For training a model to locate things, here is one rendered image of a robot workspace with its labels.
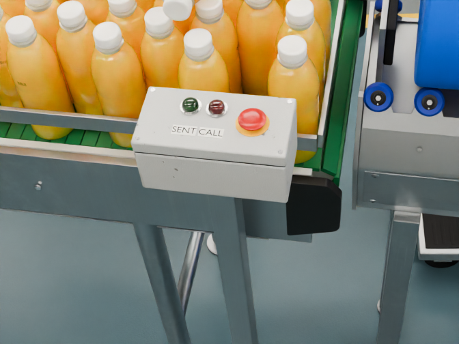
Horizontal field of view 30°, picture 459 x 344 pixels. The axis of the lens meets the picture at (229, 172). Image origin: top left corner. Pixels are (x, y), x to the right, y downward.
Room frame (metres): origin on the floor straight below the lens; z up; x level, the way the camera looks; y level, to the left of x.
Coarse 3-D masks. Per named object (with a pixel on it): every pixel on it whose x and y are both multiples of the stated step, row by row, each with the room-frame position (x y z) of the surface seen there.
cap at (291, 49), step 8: (280, 40) 0.84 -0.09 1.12; (288, 40) 0.83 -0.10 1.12; (296, 40) 0.83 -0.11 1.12; (304, 40) 0.83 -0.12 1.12; (280, 48) 0.82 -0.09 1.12; (288, 48) 0.82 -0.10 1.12; (296, 48) 0.82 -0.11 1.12; (304, 48) 0.82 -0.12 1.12; (280, 56) 0.82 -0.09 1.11; (288, 56) 0.81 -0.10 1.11; (296, 56) 0.81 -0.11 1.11; (304, 56) 0.81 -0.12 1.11
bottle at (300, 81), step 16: (272, 64) 0.84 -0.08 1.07; (288, 64) 0.81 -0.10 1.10; (304, 64) 0.82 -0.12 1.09; (272, 80) 0.81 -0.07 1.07; (288, 80) 0.80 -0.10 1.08; (304, 80) 0.80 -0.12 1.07; (272, 96) 0.81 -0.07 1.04; (288, 96) 0.79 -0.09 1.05; (304, 96) 0.79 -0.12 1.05; (304, 112) 0.79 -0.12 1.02; (304, 128) 0.79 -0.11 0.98; (304, 160) 0.79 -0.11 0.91
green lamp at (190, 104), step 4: (184, 100) 0.76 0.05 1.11; (188, 100) 0.75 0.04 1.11; (192, 100) 0.75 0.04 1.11; (196, 100) 0.75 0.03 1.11; (184, 104) 0.75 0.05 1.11; (188, 104) 0.75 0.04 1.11; (192, 104) 0.75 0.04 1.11; (196, 104) 0.75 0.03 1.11; (184, 108) 0.75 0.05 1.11; (188, 108) 0.74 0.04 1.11; (192, 108) 0.74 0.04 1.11; (196, 108) 0.75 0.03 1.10
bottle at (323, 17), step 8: (288, 0) 0.96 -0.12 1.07; (312, 0) 0.95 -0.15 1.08; (320, 0) 0.95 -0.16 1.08; (328, 0) 0.96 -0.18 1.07; (320, 8) 0.94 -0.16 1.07; (328, 8) 0.95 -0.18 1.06; (320, 16) 0.94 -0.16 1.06; (328, 16) 0.95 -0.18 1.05; (320, 24) 0.94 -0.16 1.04; (328, 24) 0.95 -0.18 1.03; (328, 32) 0.95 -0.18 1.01; (328, 40) 0.95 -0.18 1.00; (328, 48) 0.95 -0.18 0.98; (328, 56) 0.95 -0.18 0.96; (328, 64) 0.95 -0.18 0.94
